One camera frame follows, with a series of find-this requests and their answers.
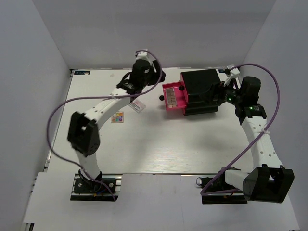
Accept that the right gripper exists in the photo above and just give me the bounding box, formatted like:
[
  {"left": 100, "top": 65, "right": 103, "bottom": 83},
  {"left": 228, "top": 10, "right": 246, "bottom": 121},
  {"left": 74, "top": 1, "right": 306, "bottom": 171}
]
[{"left": 199, "top": 76, "right": 244, "bottom": 106}]

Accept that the pink brown eyeshadow palette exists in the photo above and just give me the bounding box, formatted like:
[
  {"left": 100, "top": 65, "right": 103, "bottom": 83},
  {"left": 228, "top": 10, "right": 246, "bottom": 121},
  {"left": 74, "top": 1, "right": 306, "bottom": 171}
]
[{"left": 165, "top": 88, "right": 178, "bottom": 108}]

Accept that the black drawer organizer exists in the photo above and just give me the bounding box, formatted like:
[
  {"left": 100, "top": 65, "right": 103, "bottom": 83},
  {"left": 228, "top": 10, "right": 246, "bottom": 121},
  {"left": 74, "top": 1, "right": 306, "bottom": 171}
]
[{"left": 180, "top": 69, "right": 221, "bottom": 116}]

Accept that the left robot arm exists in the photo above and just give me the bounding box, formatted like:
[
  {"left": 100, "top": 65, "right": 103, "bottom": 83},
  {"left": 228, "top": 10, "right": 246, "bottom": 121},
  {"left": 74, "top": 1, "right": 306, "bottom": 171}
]
[{"left": 67, "top": 59, "right": 166, "bottom": 192}]

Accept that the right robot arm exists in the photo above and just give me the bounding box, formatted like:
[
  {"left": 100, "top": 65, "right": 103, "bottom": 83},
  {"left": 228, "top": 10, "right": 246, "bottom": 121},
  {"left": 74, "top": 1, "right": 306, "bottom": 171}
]
[{"left": 196, "top": 77, "right": 295, "bottom": 204}]

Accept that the white labelled card box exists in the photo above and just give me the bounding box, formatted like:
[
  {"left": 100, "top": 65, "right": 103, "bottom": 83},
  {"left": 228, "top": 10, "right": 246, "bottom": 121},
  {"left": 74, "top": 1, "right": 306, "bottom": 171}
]
[{"left": 129, "top": 99, "right": 146, "bottom": 114}]

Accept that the colourful eyeshadow palette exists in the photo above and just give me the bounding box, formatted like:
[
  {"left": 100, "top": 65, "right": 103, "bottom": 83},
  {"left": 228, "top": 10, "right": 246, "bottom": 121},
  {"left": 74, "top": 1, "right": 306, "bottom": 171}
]
[{"left": 111, "top": 111, "right": 124, "bottom": 123}]

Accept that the blue label left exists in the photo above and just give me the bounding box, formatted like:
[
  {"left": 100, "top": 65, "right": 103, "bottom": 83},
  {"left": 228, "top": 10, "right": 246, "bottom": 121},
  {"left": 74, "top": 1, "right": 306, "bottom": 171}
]
[{"left": 74, "top": 71, "right": 90, "bottom": 75}]

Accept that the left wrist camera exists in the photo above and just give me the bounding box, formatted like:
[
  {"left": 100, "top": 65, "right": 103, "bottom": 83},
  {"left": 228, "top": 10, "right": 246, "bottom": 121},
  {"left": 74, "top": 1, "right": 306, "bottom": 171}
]
[{"left": 135, "top": 50, "right": 151, "bottom": 62}]

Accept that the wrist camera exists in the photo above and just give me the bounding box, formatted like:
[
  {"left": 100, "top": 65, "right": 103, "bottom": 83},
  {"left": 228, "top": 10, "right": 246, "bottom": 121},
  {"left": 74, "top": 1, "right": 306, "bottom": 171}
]
[
  {"left": 224, "top": 65, "right": 240, "bottom": 86},
  {"left": 135, "top": 50, "right": 151, "bottom": 62}
]

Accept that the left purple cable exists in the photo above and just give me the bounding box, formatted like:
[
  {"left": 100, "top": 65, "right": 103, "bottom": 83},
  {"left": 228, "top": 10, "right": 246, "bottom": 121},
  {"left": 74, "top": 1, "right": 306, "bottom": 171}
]
[{"left": 47, "top": 49, "right": 162, "bottom": 201}]

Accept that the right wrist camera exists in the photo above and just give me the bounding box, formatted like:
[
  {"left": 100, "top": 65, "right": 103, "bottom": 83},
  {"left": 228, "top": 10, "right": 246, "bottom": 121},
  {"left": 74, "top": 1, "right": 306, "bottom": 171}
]
[{"left": 224, "top": 65, "right": 240, "bottom": 86}]

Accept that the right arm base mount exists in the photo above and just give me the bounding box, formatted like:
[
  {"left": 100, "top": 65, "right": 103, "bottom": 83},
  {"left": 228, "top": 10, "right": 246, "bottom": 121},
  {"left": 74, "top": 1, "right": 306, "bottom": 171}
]
[{"left": 201, "top": 172, "right": 247, "bottom": 205}]

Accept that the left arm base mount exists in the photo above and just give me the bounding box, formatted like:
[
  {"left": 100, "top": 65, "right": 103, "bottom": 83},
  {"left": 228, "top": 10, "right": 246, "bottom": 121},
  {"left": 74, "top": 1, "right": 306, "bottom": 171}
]
[{"left": 70, "top": 173, "right": 122, "bottom": 202}]

